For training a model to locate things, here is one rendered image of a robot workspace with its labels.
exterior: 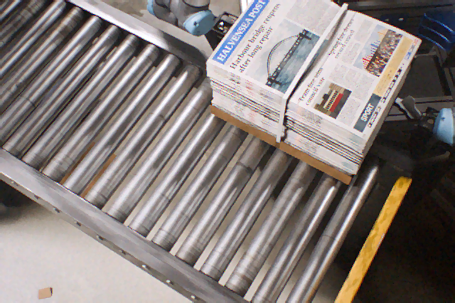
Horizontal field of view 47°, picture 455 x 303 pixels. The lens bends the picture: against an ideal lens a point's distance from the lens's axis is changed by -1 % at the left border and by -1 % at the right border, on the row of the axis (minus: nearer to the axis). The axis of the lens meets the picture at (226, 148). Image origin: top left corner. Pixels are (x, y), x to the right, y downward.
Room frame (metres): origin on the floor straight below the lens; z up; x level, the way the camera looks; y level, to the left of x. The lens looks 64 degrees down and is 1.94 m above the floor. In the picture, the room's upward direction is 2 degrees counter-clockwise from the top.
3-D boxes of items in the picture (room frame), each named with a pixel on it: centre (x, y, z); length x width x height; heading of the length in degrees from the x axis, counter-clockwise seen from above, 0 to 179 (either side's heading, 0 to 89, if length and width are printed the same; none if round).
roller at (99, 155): (0.67, 0.25, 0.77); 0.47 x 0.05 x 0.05; 147
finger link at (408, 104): (0.67, -0.46, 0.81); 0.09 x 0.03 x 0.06; 30
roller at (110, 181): (0.63, 0.20, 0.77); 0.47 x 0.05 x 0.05; 147
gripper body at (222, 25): (0.92, 0.01, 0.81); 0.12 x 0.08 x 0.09; 56
